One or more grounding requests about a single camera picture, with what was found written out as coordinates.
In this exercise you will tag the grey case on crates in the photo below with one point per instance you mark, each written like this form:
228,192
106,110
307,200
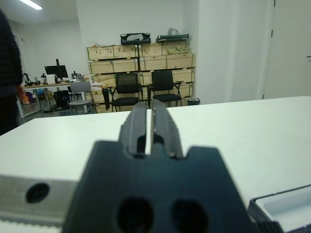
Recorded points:
172,37

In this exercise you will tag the black open hard case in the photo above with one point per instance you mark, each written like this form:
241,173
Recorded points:
136,40

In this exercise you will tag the white plastic bag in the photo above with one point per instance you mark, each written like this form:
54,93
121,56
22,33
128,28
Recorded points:
173,31

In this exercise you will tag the black computer tower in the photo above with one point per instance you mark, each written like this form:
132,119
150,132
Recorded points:
62,99

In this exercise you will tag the bare person hand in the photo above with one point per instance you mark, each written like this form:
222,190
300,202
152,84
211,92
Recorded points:
20,91

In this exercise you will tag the ceiling light strip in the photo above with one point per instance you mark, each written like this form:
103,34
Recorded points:
31,4

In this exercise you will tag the black padded office chair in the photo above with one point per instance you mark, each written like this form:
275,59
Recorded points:
165,97

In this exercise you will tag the dark waste bin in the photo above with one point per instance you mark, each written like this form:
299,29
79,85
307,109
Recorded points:
194,100

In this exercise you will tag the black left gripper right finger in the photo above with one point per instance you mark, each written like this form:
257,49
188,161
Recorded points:
206,182

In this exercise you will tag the black computer monitor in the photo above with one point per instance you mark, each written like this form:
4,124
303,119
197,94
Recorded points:
56,70

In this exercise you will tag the orange bag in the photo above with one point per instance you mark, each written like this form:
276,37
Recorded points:
26,99

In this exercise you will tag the white door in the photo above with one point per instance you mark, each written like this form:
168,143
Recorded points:
289,60

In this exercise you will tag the black stand pole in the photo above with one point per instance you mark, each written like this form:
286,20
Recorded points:
138,58

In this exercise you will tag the black hanging bag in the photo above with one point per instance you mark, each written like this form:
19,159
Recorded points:
106,99

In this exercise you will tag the person in dark clothes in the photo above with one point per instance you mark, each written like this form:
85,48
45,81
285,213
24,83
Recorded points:
7,60

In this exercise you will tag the wooden top desk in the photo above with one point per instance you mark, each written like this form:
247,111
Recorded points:
48,85

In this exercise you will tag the white box on desk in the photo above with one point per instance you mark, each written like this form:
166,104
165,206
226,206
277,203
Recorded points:
51,78

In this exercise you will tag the black box base white inset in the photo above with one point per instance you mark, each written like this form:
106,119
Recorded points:
291,208

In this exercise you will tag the black mesh back chair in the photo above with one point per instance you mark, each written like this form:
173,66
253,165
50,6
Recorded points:
126,99

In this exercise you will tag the wooden shipping crate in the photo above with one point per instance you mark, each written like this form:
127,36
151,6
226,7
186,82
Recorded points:
188,89
97,97
104,78
121,66
104,52
155,49
187,77
170,62

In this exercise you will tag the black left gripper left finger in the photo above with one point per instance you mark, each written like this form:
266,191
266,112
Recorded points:
107,182

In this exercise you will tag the grey stool chair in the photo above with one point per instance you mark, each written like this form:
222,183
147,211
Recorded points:
80,103

